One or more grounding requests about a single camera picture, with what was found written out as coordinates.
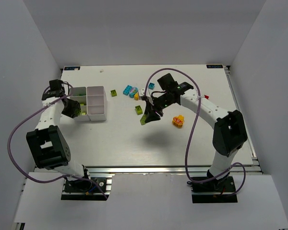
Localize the lime sloped lego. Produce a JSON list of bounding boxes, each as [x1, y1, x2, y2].
[[135, 105, 143, 115]]

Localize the yellow lego brick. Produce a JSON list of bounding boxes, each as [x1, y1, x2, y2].
[[134, 93, 139, 100]]

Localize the pale lime lego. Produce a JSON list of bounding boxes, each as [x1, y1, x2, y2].
[[140, 114, 147, 126]]

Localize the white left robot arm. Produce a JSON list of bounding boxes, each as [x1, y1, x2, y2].
[[26, 80, 87, 180]]

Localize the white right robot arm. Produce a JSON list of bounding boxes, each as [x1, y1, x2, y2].
[[139, 73, 248, 183]]

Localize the teal small lego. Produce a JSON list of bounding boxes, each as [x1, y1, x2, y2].
[[148, 83, 155, 90]]

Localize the white compartment container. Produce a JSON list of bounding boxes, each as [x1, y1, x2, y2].
[[70, 86, 108, 122]]

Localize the yellow orange flower lego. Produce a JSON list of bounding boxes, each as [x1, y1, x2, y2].
[[172, 115, 184, 128]]

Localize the teal printed round lego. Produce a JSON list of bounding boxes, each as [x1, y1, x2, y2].
[[129, 87, 138, 98]]

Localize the blue label left corner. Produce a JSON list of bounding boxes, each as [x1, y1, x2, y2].
[[63, 66, 80, 71]]

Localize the blue label corner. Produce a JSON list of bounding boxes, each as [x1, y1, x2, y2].
[[63, 66, 80, 71], [206, 64, 223, 69]]

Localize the blue long lego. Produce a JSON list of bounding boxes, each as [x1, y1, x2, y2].
[[123, 85, 132, 96]]

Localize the lime small lego near container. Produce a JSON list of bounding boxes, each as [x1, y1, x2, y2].
[[110, 90, 117, 97]]

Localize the blue label right corner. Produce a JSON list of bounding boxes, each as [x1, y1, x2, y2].
[[206, 64, 223, 69]]

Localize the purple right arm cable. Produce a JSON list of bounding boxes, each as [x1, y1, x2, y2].
[[145, 68, 246, 197]]

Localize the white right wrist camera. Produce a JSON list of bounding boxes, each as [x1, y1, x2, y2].
[[138, 88, 146, 100]]

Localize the aluminium table front rail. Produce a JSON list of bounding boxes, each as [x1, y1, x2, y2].
[[34, 162, 262, 173]]

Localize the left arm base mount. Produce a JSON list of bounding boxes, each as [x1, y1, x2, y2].
[[60, 175, 110, 201]]

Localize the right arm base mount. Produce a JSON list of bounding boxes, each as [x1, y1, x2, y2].
[[187, 176, 238, 204]]

